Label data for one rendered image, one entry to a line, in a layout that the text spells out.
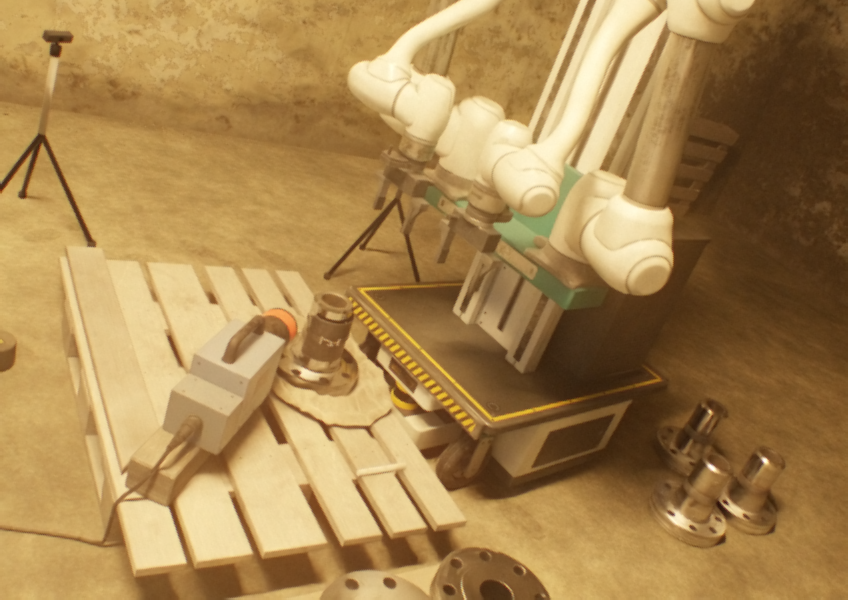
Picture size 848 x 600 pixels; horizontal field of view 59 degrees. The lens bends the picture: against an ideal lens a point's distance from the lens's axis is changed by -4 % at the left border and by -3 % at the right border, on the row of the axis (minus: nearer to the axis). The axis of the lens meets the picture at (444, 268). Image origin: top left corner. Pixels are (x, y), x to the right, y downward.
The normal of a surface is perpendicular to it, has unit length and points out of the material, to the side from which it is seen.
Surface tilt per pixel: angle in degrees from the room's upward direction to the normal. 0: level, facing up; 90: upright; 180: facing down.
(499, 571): 0
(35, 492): 0
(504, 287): 90
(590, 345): 90
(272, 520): 0
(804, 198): 90
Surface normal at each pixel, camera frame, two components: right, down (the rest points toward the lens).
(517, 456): -0.72, 0.02
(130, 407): 0.34, -0.86
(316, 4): 0.48, 0.51
